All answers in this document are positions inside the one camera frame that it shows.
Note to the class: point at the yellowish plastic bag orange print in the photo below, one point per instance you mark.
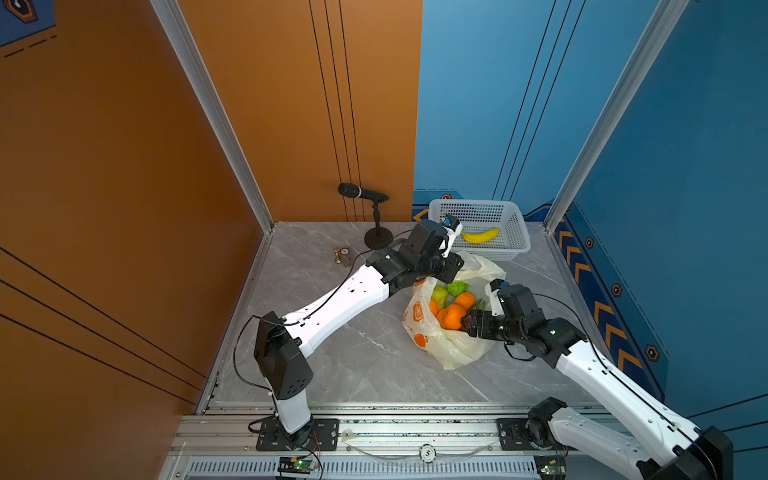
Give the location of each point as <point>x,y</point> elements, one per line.
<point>451,348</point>

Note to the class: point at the light green fruit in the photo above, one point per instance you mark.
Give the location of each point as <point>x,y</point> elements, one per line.
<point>438,298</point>

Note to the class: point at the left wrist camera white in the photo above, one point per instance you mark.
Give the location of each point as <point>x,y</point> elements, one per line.
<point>453,228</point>

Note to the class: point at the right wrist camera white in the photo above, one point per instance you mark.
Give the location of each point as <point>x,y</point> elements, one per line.
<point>492,290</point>

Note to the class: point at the aluminium corner frame post left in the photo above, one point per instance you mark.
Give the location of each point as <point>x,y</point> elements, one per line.
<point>174,24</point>

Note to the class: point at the yellow banana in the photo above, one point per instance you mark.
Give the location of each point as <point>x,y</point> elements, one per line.
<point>480,238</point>

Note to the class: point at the white perforated plastic basket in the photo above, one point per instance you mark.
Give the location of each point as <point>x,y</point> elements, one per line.
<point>478,216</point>

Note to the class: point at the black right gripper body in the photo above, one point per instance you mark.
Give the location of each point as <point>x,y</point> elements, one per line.
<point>495,328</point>

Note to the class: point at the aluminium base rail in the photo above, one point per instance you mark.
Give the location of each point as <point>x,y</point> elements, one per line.
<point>374,441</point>

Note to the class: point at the aluminium corner frame post right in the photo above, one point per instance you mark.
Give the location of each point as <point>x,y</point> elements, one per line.
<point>661,24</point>

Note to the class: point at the black microphone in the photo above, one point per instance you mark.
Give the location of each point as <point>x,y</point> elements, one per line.
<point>352,191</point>

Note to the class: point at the green circuit board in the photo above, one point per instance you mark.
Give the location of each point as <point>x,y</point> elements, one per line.
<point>296,467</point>

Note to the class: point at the green pepper fruit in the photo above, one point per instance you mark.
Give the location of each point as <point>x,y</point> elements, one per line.
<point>456,288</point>

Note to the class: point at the aluminium corner frame post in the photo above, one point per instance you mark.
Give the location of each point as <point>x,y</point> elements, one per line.
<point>661,24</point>
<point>174,24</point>

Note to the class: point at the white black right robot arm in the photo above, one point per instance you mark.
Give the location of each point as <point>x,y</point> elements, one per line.
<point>658,442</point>

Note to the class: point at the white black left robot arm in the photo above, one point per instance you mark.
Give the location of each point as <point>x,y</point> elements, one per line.
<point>284,344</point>

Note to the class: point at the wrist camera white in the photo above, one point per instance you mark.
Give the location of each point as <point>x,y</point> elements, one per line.
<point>492,290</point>
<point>453,228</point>

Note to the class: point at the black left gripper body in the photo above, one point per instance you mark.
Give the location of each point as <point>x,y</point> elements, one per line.
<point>443,269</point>

